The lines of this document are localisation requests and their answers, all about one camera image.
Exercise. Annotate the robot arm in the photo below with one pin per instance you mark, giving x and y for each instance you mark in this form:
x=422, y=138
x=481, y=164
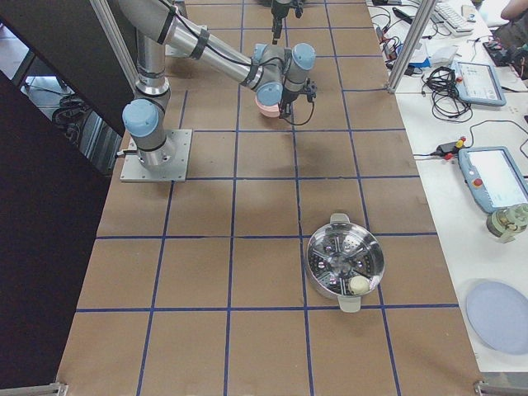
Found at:
x=277, y=75

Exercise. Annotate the pink bowl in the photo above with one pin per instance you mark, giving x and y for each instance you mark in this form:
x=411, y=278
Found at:
x=272, y=112

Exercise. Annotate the black power adapter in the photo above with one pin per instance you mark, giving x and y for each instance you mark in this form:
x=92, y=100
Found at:
x=446, y=151

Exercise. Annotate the white bun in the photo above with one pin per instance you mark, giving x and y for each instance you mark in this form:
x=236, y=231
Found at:
x=359, y=285

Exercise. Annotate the far teach pendant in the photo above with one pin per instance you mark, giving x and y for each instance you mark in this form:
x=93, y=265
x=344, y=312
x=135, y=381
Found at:
x=478, y=84

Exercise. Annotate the near teach pendant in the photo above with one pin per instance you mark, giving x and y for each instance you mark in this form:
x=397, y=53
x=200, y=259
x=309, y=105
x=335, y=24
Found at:
x=493, y=178

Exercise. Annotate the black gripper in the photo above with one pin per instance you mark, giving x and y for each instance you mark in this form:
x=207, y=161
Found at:
x=277, y=12
x=288, y=97

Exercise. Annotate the steel steamer pot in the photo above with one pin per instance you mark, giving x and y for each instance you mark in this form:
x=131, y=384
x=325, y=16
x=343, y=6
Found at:
x=338, y=251

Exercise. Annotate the teach pendant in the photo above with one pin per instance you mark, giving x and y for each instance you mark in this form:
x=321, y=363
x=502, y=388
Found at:
x=493, y=178
x=478, y=84

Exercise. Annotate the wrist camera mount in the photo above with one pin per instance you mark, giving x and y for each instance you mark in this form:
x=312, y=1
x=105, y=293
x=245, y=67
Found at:
x=310, y=91

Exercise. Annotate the glass jar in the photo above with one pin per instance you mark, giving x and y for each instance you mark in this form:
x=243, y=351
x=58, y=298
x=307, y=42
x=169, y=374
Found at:
x=506, y=223

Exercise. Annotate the blue plate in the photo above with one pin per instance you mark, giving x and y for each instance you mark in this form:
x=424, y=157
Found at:
x=498, y=314

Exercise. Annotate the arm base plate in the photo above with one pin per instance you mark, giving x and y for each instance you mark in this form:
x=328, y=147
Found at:
x=169, y=163

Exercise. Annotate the white keyboard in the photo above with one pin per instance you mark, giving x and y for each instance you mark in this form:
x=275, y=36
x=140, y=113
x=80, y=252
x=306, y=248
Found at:
x=452, y=20

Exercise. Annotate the aluminium frame post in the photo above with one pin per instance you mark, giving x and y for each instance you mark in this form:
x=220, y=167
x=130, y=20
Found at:
x=413, y=37

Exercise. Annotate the black panel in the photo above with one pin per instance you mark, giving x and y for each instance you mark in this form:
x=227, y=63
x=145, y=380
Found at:
x=68, y=37

